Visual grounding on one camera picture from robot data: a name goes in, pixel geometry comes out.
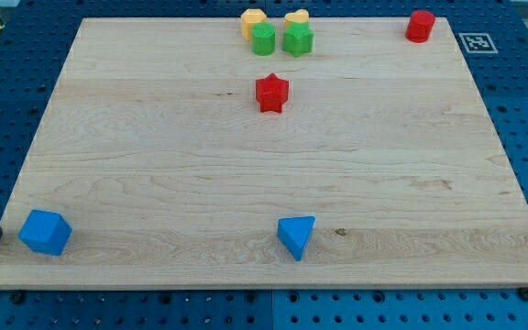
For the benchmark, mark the wooden board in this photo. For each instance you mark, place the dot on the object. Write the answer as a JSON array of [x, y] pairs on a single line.
[[153, 149]]

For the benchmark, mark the yellow hexagon block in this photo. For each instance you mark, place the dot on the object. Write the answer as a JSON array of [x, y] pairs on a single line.
[[248, 19]]

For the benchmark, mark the white fiducial marker tag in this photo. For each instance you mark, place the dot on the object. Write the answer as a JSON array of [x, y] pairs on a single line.
[[478, 43]]

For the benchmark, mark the red star block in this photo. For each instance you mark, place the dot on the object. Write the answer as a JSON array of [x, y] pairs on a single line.
[[271, 93]]

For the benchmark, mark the green star block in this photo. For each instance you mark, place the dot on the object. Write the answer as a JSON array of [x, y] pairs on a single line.
[[298, 39]]

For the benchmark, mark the blue triangle block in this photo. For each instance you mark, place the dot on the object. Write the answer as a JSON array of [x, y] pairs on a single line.
[[294, 234]]

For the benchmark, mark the red cylinder block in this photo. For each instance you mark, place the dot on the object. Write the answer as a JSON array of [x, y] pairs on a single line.
[[420, 26]]

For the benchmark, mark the yellow heart block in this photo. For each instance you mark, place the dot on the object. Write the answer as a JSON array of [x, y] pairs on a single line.
[[298, 16]]

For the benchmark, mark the blue cube block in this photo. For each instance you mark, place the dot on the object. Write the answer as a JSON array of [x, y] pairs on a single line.
[[45, 232]]

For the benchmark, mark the green cylinder block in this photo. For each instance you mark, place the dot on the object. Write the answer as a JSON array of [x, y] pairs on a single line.
[[263, 36]]

